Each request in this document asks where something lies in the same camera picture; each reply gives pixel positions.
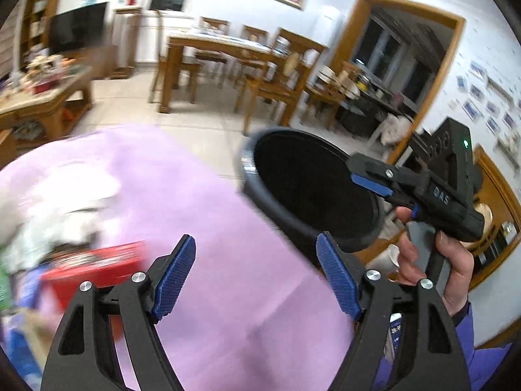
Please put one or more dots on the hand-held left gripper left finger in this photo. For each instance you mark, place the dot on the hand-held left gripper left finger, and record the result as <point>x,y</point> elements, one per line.
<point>175,279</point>

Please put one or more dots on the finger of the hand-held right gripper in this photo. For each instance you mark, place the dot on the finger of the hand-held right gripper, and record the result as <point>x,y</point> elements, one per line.
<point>403,200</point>
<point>372,183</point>

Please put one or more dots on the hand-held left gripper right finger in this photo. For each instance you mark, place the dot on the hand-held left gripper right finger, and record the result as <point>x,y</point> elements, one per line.
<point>338,281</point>

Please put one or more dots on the dark grey trash bin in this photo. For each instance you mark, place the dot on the dark grey trash bin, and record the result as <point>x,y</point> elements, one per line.
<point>309,183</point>

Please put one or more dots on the person's right hand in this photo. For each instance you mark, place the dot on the person's right hand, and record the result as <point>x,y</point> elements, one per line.
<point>456,269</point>

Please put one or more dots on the white cup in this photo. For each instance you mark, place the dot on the white cup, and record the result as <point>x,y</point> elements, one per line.
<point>393,257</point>

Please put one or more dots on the purple cloth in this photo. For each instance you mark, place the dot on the purple cloth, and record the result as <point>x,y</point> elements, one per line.
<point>228,252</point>

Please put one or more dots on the white plastic bag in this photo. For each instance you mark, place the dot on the white plastic bag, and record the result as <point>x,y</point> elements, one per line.
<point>395,128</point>

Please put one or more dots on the red box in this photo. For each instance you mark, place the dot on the red box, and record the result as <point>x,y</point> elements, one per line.
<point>114,266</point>

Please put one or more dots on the blue white printed packet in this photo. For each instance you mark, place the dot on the blue white printed packet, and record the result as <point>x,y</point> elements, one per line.
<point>397,334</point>

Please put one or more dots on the white crumpled paper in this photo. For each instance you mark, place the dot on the white crumpled paper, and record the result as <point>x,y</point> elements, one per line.
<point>49,220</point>

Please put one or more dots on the white standing air conditioner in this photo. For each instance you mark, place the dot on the white standing air conditioner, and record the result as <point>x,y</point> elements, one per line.
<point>329,36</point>

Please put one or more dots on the wooden dining table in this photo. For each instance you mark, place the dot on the wooden dining table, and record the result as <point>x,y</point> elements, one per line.
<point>211,47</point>

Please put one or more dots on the wooden coffee table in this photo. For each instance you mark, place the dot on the wooden coffee table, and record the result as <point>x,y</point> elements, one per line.
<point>44,110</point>

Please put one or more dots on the wooden television cabinet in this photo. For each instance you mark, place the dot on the wooden television cabinet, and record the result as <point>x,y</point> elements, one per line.
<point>95,63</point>

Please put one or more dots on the tall narrow wooden stand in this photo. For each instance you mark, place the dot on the tall narrow wooden stand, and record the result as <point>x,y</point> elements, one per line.
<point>126,40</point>

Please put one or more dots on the clutter of tabletop items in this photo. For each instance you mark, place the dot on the clutter of tabletop items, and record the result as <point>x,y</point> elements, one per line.
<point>38,73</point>

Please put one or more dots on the black television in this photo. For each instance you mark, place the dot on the black television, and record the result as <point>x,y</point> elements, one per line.
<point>77,28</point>

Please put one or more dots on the wooden bookshelf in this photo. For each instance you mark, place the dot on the wooden bookshelf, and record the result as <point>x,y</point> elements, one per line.
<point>38,20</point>

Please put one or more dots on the group of wall photos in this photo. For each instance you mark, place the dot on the group of wall photos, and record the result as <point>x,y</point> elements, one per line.
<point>488,102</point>

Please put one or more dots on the wooden door frame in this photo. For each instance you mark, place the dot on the wooden door frame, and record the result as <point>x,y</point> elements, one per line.
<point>443,69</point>

